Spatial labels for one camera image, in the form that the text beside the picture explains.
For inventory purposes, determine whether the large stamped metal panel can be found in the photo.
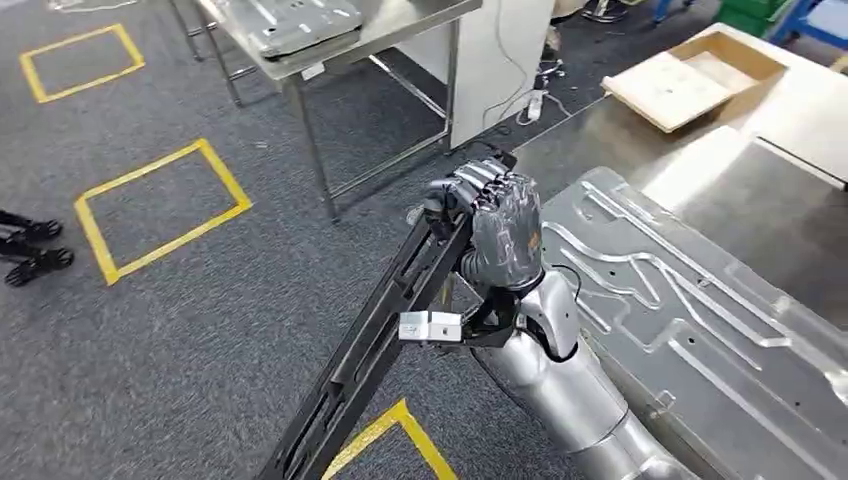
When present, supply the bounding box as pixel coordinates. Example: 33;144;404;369
539;165;848;480

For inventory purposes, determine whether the black plastic plate frame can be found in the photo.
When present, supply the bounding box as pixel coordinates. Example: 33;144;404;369
254;198;478;480

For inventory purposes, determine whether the small stamped metal panel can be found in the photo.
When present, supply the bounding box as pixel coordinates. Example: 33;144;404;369
225;0;366;60

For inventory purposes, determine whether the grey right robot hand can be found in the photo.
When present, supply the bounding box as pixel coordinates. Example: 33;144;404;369
422;156;547;294

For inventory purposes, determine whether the white cabinet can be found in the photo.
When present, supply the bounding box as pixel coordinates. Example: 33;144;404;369
397;0;556;150

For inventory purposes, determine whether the white flat board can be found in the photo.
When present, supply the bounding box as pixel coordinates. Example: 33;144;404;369
718;25;848;190

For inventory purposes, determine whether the steel frame table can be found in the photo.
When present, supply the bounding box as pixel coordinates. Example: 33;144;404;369
168;0;484;223

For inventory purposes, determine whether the steel work bench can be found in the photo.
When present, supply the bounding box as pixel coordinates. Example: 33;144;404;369
513;23;848;480

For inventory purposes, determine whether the blue metal frame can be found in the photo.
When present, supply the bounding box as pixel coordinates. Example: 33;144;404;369
768;0;848;51

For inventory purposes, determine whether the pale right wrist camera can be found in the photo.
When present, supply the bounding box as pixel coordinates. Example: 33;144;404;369
398;311;464;344

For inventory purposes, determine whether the green plastic crate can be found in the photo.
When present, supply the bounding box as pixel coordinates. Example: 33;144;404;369
718;0;790;38

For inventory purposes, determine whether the white cable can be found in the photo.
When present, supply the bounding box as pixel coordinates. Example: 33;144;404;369
482;0;572;130

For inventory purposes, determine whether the black chair base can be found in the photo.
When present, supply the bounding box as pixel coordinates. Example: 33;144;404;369
581;0;631;24

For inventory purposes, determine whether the shallow wooden box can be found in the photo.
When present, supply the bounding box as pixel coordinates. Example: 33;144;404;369
600;31;790;134

